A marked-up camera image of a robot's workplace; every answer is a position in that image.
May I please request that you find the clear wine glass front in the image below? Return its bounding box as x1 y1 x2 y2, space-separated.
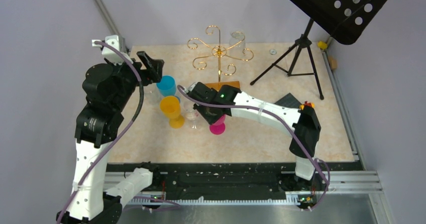
144 87 161 105

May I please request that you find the clear wine glass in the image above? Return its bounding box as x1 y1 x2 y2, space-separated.
228 30 246 59
144 87 161 105
183 101 201 130

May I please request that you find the blue wine glass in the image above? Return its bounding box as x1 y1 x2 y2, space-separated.
156 75 180 101

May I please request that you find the yellow wine glass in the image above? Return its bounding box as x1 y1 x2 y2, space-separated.
160 96 185 129

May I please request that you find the clear wine glass back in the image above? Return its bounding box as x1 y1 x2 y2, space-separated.
228 30 246 59

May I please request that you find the pink wine glass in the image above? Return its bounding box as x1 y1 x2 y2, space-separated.
209 115 226 135

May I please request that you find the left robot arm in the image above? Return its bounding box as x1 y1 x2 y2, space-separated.
56 51 164 223

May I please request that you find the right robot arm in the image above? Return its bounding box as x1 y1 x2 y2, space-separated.
178 82 322 190

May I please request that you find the small metal washer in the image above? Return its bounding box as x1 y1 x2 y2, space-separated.
269 49 277 55

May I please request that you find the dark grey lego plate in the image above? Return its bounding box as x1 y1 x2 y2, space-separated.
274 93 302 108

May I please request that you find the black tripod stand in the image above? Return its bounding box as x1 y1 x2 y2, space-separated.
250 18 325 100

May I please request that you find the toy bricks red green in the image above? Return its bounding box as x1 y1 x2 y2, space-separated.
299 101 315 110

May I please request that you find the yellow corner block right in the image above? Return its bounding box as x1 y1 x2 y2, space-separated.
317 41 328 51

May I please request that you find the black music stand tray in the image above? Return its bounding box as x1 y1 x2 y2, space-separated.
290 0 388 45

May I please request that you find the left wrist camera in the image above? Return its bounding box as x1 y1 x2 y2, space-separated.
91 35 130 65

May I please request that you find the gold wire glass rack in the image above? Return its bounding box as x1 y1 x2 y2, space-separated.
186 25 254 82

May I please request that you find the aluminium frame post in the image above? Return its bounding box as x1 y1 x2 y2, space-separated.
92 0 121 36

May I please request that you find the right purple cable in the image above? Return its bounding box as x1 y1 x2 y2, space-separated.
176 84 331 211

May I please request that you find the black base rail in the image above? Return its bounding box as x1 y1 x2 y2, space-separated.
106 162 363 202

